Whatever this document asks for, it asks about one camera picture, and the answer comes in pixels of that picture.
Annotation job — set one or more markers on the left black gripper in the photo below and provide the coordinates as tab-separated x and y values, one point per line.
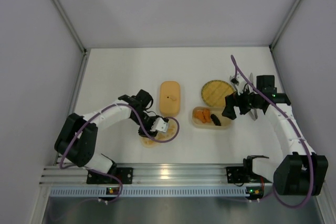
146	130

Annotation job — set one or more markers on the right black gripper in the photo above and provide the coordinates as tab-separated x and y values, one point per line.
237	104

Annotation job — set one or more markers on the metal food tongs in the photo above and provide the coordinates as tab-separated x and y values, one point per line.
253	115

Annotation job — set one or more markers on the orange lunch box container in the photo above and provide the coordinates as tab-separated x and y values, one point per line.
170	113

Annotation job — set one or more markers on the patterned beige lunch box lid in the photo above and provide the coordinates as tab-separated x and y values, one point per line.
170	133

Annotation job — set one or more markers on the black sea cucumber food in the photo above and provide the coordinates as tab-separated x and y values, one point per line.
215	120

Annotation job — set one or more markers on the beige lunch box container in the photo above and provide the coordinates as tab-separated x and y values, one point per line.
218	112

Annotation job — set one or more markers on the orange lunch box lid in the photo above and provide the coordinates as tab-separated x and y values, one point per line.
170	96

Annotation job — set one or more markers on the orange fried chicken piece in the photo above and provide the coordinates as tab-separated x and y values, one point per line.
199	115

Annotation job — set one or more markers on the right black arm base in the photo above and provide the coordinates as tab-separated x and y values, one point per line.
239	175

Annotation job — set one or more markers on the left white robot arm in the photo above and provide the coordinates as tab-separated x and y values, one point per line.
78	136

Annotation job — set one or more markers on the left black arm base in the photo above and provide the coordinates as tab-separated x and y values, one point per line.
123	174

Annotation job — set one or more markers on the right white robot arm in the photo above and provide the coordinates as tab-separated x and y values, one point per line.
301	170

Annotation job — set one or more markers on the round woven bamboo tray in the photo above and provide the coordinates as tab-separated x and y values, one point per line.
213	93

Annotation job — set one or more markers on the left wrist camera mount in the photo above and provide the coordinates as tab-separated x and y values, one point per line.
160	125

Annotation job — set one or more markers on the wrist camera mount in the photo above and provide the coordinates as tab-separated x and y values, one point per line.
160	125
235	81

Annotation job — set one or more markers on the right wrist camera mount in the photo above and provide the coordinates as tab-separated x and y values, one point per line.
235	81

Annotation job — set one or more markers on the aluminium front rail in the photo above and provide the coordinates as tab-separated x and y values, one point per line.
146	175

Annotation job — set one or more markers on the slotted grey cable duct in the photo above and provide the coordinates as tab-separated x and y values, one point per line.
162	191

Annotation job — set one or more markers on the right aluminium frame post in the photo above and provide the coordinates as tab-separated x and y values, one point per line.
284	24

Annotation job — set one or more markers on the aluminium frame post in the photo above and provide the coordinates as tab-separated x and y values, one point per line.
284	24
64	17

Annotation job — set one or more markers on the left aluminium frame post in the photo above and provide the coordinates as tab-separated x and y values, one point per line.
64	17

